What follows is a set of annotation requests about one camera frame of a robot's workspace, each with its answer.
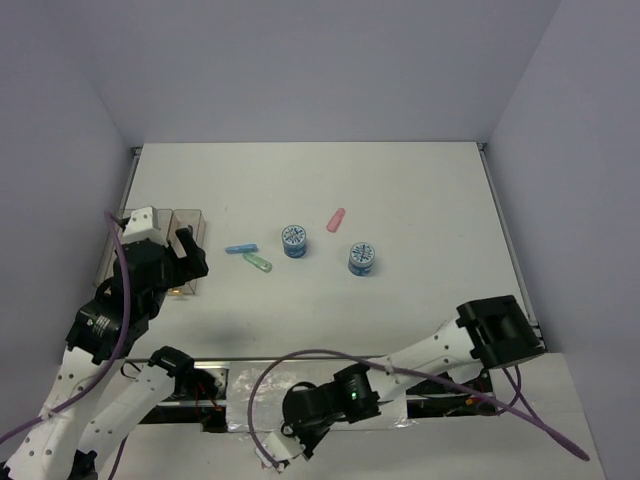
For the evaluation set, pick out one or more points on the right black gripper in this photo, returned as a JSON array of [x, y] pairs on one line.
[[307, 440]]

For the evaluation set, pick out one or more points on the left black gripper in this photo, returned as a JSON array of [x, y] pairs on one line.
[[194, 265]]

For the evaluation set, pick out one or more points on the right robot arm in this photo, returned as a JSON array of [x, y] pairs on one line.
[[487, 334]]

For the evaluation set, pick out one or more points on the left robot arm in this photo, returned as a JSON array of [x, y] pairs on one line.
[[69, 438]]

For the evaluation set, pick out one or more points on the clear compartment organizer tray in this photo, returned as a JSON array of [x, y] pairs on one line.
[[190, 225]]

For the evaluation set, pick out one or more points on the silver taped cover plate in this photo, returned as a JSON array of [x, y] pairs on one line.
[[267, 407]]

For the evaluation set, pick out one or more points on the blue eraser case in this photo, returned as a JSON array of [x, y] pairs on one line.
[[242, 248]]

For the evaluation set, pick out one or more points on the green eraser case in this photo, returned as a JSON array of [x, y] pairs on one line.
[[258, 262]]

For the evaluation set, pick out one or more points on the left blue jar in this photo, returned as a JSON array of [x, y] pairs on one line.
[[294, 241]]

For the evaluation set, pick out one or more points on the blue jar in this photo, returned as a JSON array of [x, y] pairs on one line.
[[361, 258], [294, 241]]

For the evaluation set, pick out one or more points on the pink eraser case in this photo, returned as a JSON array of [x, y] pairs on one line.
[[336, 220]]

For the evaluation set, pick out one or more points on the right blue jar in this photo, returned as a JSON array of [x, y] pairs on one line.
[[361, 258]]

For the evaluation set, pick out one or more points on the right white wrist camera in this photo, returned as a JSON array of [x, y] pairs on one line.
[[277, 451]]

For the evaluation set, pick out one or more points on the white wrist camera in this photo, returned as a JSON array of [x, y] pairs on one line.
[[142, 225], [277, 451]]

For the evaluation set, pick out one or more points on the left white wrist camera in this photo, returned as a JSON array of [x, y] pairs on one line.
[[142, 225]]

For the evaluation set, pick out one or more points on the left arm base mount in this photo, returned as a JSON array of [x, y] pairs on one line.
[[203, 405]]

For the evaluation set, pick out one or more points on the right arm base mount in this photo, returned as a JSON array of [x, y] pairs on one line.
[[429, 399]]

